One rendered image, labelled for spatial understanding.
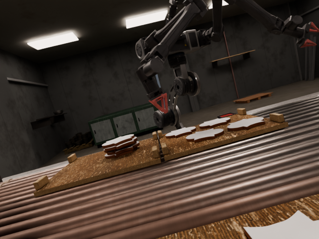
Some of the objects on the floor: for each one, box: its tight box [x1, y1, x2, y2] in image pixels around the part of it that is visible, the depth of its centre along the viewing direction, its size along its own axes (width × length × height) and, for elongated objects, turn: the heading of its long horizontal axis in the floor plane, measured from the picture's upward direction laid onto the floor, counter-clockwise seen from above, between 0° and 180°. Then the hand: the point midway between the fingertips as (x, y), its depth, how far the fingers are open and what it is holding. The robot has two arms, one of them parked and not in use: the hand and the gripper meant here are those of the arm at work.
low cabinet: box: [88, 102, 163, 148], centre depth 733 cm, size 216×197×85 cm
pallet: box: [233, 92, 273, 103], centre depth 762 cm, size 116×80×10 cm
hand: (164, 110), depth 89 cm, fingers open, 9 cm apart
